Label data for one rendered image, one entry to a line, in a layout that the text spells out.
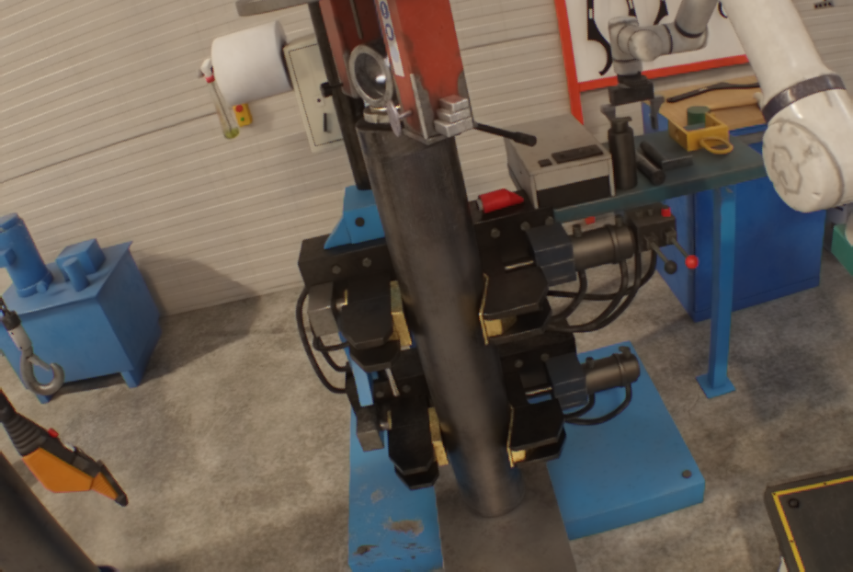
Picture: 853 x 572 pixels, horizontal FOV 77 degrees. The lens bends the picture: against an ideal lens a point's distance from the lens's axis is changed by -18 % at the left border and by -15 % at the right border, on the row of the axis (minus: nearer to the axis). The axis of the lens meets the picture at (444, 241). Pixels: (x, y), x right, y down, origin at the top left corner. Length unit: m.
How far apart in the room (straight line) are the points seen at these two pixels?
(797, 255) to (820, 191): 2.16
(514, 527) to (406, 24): 1.56
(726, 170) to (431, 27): 1.08
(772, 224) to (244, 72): 2.28
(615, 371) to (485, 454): 0.48
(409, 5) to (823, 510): 1.67
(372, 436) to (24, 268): 2.43
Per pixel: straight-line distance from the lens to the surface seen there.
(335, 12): 1.52
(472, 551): 2.09
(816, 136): 1.02
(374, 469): 2.45
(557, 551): 2.04
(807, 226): 3.12
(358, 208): 1.75
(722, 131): 2.13
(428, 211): 1.42
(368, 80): 1.46
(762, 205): 2.91
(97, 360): 3.72
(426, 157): 1.38
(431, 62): 1.19
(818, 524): 1.93
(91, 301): 3.49
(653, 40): 1.72
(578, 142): 1.88
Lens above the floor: 1.87
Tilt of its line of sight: 28 degrees down
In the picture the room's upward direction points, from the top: 13 degrees counter-clockwise
